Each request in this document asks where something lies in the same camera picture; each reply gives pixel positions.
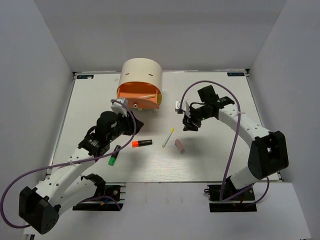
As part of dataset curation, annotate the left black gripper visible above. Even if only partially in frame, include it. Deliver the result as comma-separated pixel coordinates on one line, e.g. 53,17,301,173
108,110,145,143

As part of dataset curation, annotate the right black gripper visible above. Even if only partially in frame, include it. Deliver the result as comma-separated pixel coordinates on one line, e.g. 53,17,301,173
183,104,214,132

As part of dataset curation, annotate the yellow white pen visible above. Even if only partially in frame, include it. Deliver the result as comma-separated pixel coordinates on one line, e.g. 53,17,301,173
138,94,156,99
162,128,175,148

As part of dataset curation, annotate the orange highlighter marker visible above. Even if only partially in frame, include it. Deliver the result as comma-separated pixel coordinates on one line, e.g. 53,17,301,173
131,139,153,148

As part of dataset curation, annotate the orange drawer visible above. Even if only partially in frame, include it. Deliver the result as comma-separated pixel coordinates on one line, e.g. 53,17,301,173
117,81,162,110

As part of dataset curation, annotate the green highlighter marker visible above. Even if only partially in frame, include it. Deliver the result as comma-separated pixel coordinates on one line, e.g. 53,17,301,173
108,145,121,166

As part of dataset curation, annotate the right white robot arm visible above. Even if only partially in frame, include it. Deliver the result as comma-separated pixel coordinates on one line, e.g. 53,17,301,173
175,85,289,202

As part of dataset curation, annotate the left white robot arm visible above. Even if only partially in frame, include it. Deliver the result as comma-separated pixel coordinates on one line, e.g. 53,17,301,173
18,111,144,235

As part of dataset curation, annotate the pink eraser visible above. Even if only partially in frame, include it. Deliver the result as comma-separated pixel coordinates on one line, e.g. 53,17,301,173
174,139,185,154

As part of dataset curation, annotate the cream round drawer organizer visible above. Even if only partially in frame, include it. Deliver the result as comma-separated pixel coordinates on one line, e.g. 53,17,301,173
118,58,163,94

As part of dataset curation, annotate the right blue label sticker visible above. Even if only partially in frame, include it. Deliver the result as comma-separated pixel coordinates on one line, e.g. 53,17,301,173
227,72,245,77

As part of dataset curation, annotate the blue label sticker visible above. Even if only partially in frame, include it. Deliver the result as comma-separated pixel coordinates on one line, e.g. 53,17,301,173
76,74,94,80
227,72,245,77

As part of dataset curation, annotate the left blue label sticker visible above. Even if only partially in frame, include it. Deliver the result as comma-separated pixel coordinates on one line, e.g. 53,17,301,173
76,74,94,80

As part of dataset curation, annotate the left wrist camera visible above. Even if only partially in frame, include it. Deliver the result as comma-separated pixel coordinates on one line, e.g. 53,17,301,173
111,97,129,117

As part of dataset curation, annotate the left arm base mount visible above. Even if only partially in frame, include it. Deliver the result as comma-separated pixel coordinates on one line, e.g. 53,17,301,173
72,183,126,212

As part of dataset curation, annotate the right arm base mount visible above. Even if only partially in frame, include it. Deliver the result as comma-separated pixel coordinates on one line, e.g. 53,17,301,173
203,184,257,213

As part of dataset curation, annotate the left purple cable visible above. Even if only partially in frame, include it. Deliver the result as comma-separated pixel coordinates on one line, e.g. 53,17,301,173
0,99,138,229

